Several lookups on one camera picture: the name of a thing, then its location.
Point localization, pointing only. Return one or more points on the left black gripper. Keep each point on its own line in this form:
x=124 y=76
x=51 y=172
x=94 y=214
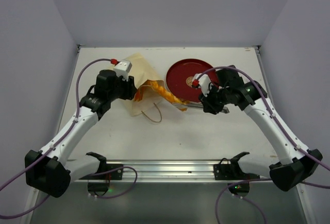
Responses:
x=130 y=90

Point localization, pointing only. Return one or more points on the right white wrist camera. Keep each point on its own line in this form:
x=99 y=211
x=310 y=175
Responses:
x=203 y=82

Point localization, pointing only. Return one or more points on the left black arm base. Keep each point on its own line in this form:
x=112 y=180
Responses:
x=100 y=189

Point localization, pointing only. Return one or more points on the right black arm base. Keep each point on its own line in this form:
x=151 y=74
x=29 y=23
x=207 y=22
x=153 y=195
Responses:
x=228 y=169

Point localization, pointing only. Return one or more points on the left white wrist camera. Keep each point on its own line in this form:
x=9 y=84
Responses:
x=122 y=69

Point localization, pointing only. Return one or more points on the beige paper bag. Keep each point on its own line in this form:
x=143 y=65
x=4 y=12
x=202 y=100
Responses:
x=146 y=97

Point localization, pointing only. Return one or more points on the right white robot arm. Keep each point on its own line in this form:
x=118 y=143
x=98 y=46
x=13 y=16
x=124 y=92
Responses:
x=294 y=161

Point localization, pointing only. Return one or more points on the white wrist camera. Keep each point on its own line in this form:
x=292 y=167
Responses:
x=203 y=82
x=122 y=69

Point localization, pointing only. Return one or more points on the aluminium rail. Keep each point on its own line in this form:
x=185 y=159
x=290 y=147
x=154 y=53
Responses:
x=170 y=171

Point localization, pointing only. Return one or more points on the metal tongs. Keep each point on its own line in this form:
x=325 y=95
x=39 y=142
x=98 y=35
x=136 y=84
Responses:
x=196 y=105

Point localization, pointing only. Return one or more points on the braided fake bread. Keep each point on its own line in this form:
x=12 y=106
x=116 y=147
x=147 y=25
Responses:
x=168 y=96

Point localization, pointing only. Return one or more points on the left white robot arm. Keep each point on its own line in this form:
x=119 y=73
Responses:
x=49 y=169

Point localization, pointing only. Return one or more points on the red round tray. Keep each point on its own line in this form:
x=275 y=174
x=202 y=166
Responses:
x=180 y=75

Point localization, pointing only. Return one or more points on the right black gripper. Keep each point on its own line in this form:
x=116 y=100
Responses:
x=209 y=103

